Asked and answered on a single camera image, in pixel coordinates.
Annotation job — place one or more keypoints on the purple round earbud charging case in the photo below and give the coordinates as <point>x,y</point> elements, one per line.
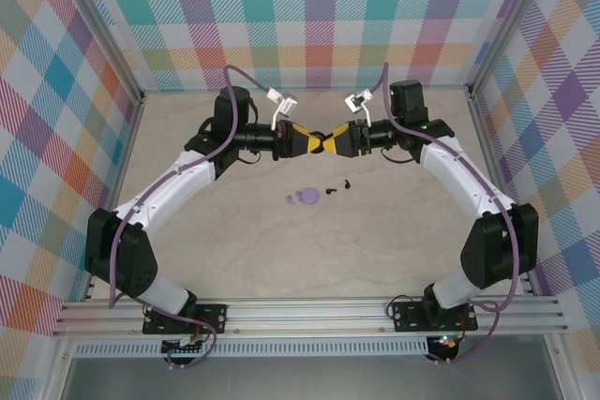
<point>310,196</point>

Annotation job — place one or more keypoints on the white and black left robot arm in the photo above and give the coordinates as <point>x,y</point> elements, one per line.
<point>187,180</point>

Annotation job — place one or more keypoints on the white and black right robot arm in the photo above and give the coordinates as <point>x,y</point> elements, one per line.
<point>445,170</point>

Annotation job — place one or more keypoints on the circuit board with lights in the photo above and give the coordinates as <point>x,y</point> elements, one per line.
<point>445,343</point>

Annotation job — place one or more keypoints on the black connector circuit board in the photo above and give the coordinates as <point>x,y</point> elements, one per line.
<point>183,346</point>

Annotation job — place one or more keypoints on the grey metal shelf panel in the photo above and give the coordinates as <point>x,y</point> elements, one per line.
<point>304,379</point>

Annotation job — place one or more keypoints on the aluminium table edge rail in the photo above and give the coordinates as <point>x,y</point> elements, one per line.
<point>124,147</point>
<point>491,147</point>

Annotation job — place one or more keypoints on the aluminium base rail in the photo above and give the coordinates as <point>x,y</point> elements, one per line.
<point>304,313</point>

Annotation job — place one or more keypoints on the aluminium corner post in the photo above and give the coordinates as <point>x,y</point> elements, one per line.
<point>107,30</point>
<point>505,30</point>

